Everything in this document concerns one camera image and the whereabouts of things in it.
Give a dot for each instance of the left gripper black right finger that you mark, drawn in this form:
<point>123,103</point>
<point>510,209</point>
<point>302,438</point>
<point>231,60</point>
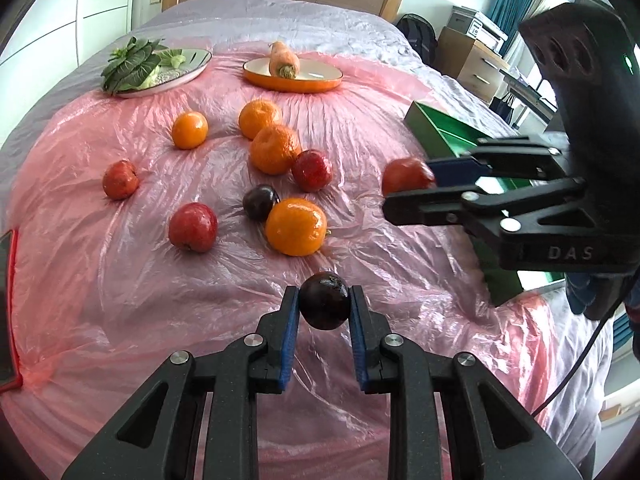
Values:
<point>447,408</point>

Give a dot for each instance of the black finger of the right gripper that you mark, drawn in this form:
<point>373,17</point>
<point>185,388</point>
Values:
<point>528,158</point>
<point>483,215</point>

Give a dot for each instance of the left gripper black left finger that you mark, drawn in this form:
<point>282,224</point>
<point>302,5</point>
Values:
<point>197,415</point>

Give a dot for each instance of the red apple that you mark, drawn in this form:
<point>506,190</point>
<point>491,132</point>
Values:
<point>312,171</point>
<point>120,180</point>
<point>193,227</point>
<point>407,174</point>

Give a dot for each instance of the dark purple plum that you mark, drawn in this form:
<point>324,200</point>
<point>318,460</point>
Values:
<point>324,301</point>

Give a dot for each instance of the large orange front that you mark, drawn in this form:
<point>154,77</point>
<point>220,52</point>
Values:
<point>296,227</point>

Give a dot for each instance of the orange mandarin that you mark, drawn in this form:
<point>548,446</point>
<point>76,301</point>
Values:
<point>274,150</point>
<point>256,115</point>

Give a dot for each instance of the orange mandarin back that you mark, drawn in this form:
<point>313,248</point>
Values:
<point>256,115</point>

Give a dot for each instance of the small orange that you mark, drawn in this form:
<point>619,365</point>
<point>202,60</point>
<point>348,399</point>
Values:
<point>189,130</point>

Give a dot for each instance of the blue gloved right hand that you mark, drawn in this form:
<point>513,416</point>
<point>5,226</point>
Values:
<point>594,295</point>

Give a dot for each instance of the dark blue paper bag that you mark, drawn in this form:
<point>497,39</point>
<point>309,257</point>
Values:
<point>503,107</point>

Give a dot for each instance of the desk by window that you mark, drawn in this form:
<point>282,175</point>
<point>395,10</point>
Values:
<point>534,101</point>

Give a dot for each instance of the green metal tray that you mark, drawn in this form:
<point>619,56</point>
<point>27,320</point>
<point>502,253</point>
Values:
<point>443,136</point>

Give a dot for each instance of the wooden drawer cabinet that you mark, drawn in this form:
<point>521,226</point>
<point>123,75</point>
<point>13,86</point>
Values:
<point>473,65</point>

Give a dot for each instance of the grey printer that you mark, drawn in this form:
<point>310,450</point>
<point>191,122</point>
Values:
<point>478,26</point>

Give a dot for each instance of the black backpack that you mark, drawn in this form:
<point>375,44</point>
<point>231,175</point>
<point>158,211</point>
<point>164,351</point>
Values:
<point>420,35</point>

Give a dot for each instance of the smartphone in red case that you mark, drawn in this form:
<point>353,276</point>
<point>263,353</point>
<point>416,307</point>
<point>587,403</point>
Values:
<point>11,376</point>

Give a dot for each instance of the orange ceramic dish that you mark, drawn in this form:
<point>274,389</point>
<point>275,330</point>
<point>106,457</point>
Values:
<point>314,76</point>

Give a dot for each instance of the pink plastic sheet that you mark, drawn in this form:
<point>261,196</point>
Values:
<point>150,284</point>

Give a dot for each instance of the orange carrot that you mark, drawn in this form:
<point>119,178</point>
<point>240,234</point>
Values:
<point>283,62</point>

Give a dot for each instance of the patterned grey plate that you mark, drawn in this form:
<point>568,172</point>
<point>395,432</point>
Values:
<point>176,67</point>

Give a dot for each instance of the green leafy vegetable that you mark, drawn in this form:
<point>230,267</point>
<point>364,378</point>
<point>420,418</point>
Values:
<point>130,63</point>

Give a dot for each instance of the white wardrobe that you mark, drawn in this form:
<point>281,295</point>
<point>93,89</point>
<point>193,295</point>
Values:
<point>53,39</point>

